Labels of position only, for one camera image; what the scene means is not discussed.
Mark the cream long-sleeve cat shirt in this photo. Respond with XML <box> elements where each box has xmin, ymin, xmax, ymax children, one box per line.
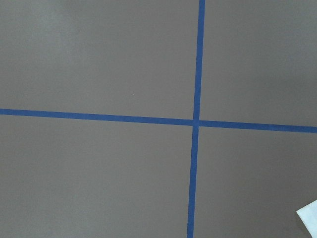
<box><xmin>296</xmin><ymin>200</ymin><xmax>317</xmax><ymax>238</ymax></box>

